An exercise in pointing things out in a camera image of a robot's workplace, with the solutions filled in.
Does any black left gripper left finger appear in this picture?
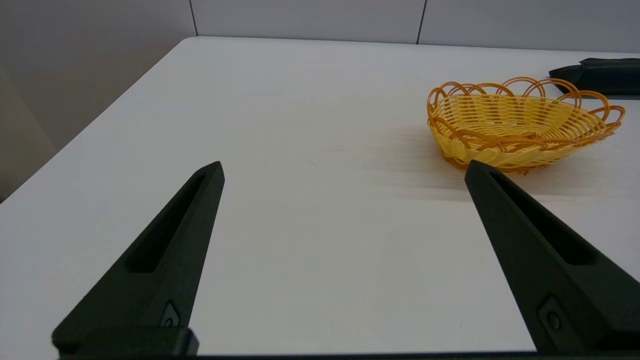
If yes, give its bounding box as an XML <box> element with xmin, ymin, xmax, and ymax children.
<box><xmin>51</xmin><ymin>160</ymin><xmax>226</xmax><ymax>354</ymax></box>

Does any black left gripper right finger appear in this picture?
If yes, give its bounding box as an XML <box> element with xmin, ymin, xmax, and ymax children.
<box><xmin>464</xmin><ymin>159</ymin><xmax>640</xmax><ymax>354</ymax></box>

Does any black glasses case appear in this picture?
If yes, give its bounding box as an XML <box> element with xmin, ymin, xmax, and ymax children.
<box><xmin>548</xmin><ymin>57</ymin><xmax>640</xmax><ymax>97</ymax></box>

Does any yellow wicker basket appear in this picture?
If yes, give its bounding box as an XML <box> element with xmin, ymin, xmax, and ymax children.
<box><xmin>426</xmin><ymin>76</ymin><xmax>626</xmax><ymax>175</ymax></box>

